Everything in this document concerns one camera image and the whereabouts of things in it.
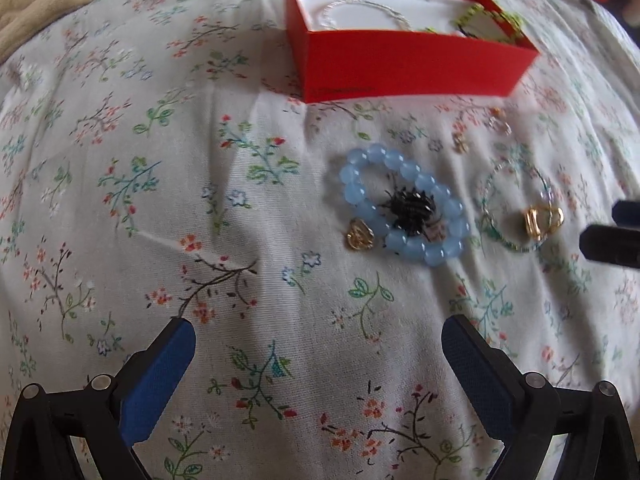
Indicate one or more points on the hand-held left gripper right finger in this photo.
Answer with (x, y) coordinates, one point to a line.
(475, 370)

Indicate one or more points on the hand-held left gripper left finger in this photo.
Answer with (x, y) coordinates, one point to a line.
(160, 375)

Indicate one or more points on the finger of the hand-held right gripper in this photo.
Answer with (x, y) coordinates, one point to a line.
(629, 212)
(612, 245)

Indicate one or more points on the gold heart charm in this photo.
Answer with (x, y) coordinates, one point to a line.
(359, 235)

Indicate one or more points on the red cardboard box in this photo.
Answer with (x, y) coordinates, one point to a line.
(415, 67)

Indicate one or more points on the small gold earring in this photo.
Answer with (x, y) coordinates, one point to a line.
(460, 144)

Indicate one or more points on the beige quilted blanket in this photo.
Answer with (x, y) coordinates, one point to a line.
(30, 0)

